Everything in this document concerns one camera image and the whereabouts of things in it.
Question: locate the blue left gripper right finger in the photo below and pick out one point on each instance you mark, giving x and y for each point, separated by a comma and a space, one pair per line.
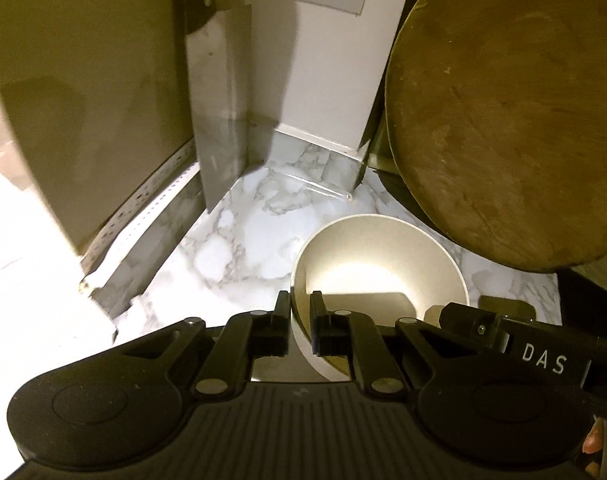
330, 330

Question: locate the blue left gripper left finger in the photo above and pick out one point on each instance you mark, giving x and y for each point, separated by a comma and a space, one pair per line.
270, 329

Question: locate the cream round bowl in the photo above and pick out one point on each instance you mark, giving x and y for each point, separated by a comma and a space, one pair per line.
374, 264

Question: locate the person's right hand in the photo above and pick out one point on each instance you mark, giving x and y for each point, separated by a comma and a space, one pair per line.
593, 445

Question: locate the round wooden cutting board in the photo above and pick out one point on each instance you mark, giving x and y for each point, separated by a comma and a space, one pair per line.
497, 118

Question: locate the steel cleaver knife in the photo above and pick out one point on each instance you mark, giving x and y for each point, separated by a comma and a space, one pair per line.
217, 44

